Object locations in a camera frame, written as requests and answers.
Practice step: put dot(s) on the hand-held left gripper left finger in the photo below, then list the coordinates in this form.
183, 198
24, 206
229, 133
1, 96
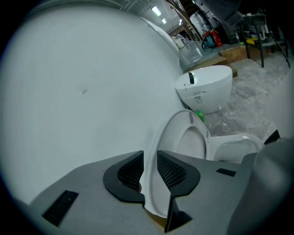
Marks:
92, 195

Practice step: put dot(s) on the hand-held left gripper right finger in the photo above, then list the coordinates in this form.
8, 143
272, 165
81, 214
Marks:
204, 195

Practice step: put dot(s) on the white toilet seat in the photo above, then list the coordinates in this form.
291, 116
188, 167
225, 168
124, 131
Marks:
170, 130

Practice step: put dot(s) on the white toilet bowl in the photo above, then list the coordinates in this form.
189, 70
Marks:
236, 142

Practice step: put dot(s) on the green bottle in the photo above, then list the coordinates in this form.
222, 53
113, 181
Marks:
201, 115

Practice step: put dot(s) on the clear plastic floor sheet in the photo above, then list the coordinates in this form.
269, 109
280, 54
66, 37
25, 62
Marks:
248, 96

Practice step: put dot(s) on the wooden pallet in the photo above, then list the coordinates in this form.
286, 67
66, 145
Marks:
234, 54

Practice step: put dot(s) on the black metal rack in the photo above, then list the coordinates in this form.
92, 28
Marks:
261, 57

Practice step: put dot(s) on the black rubber wheel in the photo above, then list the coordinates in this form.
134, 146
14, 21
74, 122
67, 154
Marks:
203, 44

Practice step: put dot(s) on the red fire extinguisher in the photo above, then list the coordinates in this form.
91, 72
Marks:
217, 37

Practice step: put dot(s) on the small ceiling light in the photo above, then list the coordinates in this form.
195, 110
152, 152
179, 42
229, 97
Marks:
164, 21
156, 10

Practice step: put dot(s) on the dark wooden beam structure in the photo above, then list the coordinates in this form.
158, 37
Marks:
181, 13

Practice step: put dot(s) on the black trousers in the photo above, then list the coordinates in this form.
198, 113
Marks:
220, 10

